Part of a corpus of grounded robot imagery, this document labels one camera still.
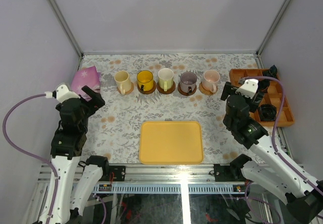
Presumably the pink ceramic mug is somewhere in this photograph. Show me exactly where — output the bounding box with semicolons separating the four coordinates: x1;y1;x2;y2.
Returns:
202;70;220;93

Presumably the woven rattan coaster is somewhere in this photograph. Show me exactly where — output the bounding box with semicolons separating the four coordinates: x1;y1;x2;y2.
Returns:
117;82;134;95
199;83;217;95

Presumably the cream ceramic mug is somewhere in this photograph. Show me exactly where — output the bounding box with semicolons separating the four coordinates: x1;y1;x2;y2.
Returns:
114;71;132;95

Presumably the purple mug black handle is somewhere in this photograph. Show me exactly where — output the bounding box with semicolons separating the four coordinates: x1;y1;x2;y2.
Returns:
180;72;197;92

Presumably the yellow glass mug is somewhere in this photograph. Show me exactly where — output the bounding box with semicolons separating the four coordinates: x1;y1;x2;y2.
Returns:
137;70;154;92

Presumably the white mug green handle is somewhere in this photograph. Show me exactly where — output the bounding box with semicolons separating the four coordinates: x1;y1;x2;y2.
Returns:
157;68;174;92

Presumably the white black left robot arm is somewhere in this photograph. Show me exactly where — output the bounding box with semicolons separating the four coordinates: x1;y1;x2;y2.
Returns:
37;84;111;223

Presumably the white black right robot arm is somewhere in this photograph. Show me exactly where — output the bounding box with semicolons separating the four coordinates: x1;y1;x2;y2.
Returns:
221;79;322;223

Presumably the brown wooden coaster left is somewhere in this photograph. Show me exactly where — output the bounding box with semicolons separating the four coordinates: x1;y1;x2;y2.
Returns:
137;81;156;94

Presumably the brown wooden coaster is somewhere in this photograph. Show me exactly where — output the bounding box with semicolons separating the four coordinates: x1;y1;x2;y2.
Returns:
177;83;197;96
137;81;156;94
156;83;176;94

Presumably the brown wooden coaster right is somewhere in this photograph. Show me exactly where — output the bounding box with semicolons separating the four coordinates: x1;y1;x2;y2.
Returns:
177;83;197;96

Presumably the brown wooden coaster middle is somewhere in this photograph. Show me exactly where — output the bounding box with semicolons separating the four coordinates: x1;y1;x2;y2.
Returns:
156;83;176;94

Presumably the rolled dark speckled tie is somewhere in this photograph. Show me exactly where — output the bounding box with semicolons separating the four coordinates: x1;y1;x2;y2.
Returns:
258;104;277;122

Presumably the rolled tie with orange pattern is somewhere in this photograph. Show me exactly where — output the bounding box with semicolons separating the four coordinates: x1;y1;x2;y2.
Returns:
257;79;270;93

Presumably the pink folded cloth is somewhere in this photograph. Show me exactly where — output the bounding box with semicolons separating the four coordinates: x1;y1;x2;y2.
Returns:
71;66;100;101

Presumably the rolled dark green tie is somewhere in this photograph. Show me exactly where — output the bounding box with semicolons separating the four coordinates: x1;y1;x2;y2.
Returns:
262;65;278;79

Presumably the floral patterned tablecloth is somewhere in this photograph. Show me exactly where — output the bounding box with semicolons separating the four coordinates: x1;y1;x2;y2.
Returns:
81;53;262;164

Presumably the yellow plastic tray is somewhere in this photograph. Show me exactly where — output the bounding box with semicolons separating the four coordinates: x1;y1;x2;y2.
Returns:
139;121;204;165

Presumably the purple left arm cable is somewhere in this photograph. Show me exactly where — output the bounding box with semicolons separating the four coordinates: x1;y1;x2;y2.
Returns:
2;92;106;224

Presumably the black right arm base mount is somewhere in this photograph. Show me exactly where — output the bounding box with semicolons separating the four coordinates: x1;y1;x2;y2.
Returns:
213;164;247;182

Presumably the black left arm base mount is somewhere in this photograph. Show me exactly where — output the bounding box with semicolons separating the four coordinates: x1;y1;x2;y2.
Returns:
78;156;126;183

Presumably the aluminium front frame rail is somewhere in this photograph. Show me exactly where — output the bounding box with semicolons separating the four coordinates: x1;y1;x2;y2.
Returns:
37;162;310;184

